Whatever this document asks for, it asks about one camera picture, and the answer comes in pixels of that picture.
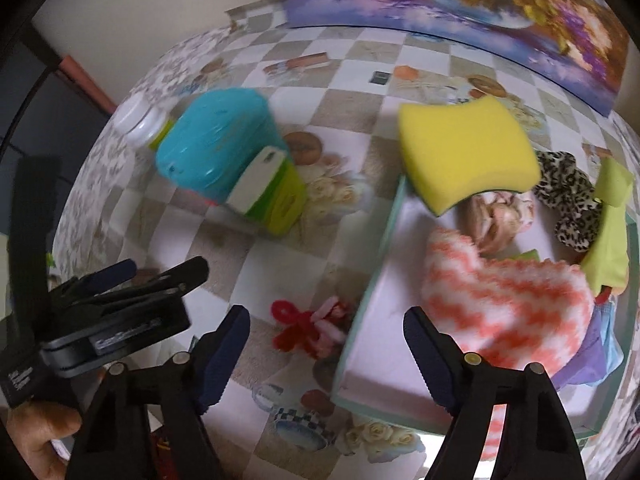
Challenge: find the leopard print scrunchie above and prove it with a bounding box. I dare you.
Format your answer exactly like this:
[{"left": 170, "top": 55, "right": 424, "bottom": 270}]
[{"left": 531, "top": 150, "right": 610, "bottom": 253}]

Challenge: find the yellow-green cloth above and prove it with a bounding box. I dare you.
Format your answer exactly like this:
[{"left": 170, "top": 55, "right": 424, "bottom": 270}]
[{"left": 580, "top": 157, "right": 634, "bottom": 294}]

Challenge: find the white tray teal rim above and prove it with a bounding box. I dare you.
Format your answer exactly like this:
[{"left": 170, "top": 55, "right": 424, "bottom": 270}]
[{"left": 329, "top": 174, "right": 632, "bottom": 442}]

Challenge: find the red pink plush toy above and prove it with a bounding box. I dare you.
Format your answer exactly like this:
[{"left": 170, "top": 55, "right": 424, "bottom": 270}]
[{"left": 270, "top": 297, "right": 357, "bottom": 362}]

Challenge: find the pink floral scrunchie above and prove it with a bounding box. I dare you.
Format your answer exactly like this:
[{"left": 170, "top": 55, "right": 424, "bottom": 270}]
[{"left": 459, "top": 191, "right": 536, "bottom": 257}]

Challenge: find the yellow-green bottle white cap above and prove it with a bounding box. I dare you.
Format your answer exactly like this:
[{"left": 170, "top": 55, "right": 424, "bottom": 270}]
[{"left": 113, "top": 95, "right": 177, "bottom": 152}]

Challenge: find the teal plastic box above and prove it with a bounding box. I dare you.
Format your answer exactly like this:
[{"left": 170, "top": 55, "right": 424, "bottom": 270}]
[{"left": 154, "top": 87, "right": 291, "bottom": 207}]

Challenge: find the reddish brown board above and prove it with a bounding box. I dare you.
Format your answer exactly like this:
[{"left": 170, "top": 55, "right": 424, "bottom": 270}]
[{"left": 57, "top": 55, "right": 117, "bottom": 117}]

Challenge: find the green tissue packet red logo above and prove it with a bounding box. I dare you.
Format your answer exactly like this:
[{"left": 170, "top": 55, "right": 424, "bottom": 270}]
[{"left": 504, "top": 248, "right": 545, "bottom": 264}]

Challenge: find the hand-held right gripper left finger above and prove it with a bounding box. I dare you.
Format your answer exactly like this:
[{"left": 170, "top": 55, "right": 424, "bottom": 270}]
[{"left": 67, "top": 305, "right": 251, "bottom": 480}]

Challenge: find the purple fabric piece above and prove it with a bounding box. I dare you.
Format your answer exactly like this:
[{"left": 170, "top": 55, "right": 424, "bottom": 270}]
[{"left": 550, "top": 309, "right": 626, "bottom": 392}]

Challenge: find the person's left hand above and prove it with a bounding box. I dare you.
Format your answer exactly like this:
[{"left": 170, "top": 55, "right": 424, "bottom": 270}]
[{"left": 6, "top": 401, "right": 83, "bottom": 480}]

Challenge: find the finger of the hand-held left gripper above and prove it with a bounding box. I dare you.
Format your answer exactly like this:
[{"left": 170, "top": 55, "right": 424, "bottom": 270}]
[
  {"left": 75, "top": 256, "right": 210, "bottom": 307},
  {"left": 50, "top": 259, "right": 138, "bottom": 297}
]

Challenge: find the grey floral cloth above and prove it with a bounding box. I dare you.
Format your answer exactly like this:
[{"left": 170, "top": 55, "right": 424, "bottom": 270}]
[{"left": 50, "top": 25, "right": 243, "bottom": 281}]

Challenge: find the green white tissue pack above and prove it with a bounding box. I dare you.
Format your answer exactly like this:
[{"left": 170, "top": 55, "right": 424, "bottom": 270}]
[{"left": 224, "top": 145, "right": 307, "bottom": 237}]

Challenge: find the yellow sponge green scrub side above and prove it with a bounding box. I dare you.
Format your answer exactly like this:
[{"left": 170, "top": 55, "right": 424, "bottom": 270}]
[{"left": 398, "top": 96, "right": 542, "bottom": 217}]

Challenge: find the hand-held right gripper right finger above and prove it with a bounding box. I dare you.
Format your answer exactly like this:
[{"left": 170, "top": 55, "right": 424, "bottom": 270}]
[{"left": 403, "top": 306, "right": 588, "bottom": 480}]

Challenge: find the floral painting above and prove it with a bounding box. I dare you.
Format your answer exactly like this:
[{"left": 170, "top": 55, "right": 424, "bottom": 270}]
[{"left": 276, "top": 0, "right": 632, "bottom": 117}]

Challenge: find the pink white zigzag towel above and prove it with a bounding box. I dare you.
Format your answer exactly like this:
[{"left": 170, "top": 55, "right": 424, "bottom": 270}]
[{"left": 420, "top": 226, "right": 597, "bottom": 461}]

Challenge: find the dark cabinet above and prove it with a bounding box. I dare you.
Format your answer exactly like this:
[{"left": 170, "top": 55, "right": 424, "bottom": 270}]
[{"left": 0, "top": 30, "right": 118, "bottom": 281}]

